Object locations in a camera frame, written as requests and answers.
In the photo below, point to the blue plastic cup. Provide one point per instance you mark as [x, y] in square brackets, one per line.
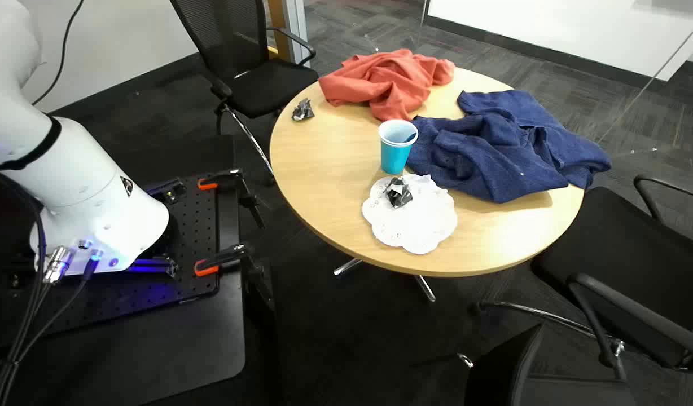
[393, 155]

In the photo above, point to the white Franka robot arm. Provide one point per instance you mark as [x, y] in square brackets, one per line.
[75, 181]

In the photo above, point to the black binder clip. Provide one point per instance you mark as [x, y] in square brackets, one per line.
[398, 193]

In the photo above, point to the wooden post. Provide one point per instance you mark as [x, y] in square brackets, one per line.
[285, 29]

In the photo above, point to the chrome table legs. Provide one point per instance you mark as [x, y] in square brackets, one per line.
[426, 290]

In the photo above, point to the navy blue cloth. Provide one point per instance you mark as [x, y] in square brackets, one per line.
[504, 149]

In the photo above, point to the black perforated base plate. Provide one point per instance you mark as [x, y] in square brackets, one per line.
[189, 225]

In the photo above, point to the orange cloth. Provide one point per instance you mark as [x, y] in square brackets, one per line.
[390, 79]

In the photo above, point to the small black metal clip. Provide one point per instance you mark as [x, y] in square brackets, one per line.
[302, 111]

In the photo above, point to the black office chair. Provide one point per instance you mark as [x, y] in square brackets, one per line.
[623, 249]
[511, 367]
[268, 87]

